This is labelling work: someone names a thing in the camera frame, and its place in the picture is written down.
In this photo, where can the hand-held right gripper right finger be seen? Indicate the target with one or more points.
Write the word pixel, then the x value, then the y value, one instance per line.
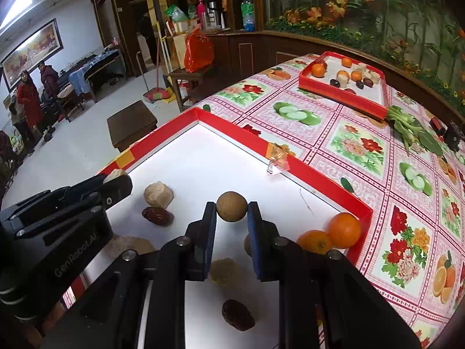
pixel 256 247

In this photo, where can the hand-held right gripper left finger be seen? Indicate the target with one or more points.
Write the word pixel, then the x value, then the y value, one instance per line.
pixel 207 247

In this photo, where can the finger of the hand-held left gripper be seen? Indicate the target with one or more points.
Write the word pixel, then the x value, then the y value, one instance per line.
pixel 118 191
pixel 87 185

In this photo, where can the brown kiwi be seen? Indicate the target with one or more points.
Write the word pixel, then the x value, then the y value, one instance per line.
pixel 231 206
pixel 247 244

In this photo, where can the orange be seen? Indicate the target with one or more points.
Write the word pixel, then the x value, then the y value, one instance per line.
pixel 344 229
pixel 347 61
pixel 356 75
pixel 318 69
pixel 315 243

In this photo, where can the red tray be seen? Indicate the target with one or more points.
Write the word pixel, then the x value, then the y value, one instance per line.
pixel 218 160
pixel 338 96

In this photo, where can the brown wooden stool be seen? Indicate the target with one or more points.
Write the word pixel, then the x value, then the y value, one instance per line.
pixel 132 123

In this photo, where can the wooden chair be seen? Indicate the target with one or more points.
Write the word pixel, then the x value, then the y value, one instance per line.
pixel 69 98

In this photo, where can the clear tape scrap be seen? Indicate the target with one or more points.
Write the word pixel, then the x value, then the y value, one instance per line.
pixel 278 160

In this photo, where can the broom with colourful head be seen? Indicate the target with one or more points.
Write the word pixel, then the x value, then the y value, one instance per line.
pixel 158 95

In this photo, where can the table with blue cloth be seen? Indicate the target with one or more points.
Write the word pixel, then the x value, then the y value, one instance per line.
pixel 94 67

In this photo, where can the small dark wooden table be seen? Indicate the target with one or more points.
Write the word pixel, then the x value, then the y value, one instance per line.
pixel 189 80

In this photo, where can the red plastic bag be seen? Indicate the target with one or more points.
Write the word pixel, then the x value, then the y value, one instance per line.
pixel 198 52

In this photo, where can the green plastic bag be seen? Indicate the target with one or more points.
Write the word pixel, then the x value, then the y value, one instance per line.
pixel 176 13

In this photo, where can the ceiling light panel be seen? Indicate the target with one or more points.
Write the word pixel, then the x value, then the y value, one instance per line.
pixel 16 7

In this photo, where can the leafy green vegetable bunch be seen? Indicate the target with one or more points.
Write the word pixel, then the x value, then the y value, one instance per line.
pixel 403 123

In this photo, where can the dark wooden sideboard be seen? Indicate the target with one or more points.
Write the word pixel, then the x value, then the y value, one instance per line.
pixel 254 51

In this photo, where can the pink bottle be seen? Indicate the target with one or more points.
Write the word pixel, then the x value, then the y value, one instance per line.
pixel 201 9

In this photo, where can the large green leaf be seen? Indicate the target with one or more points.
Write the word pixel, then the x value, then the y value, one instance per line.
pixel 430 141

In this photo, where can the black thermos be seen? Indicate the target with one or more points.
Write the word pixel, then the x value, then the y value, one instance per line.
pixel 213 7

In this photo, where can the red and black box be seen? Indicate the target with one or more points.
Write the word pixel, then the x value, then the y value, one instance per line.
pixel 437 124

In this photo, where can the green plastic bottle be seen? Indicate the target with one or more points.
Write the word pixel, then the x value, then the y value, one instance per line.
pixel 248 11

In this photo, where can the black round device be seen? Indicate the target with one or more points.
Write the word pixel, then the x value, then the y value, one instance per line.
pixel 454 136

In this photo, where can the artificial plant display window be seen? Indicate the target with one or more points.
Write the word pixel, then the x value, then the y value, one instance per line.
pixel 363 7

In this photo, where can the framed wall painting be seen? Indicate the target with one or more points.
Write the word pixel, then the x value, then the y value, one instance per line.
pixel 32 49

